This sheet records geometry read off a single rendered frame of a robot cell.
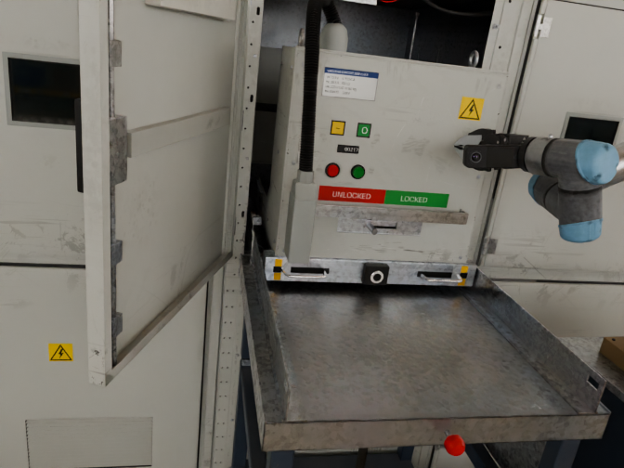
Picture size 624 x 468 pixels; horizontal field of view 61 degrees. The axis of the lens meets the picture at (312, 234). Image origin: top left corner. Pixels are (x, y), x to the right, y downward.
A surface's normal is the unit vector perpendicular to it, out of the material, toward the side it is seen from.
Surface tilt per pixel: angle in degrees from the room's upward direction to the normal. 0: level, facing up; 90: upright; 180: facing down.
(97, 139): 90
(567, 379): 90
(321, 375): 0
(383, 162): 90
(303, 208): 90
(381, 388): 0
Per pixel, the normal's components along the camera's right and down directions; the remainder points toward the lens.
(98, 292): -0.19, 0.31
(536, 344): -0.98, -0.04
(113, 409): 0.18, 0.35
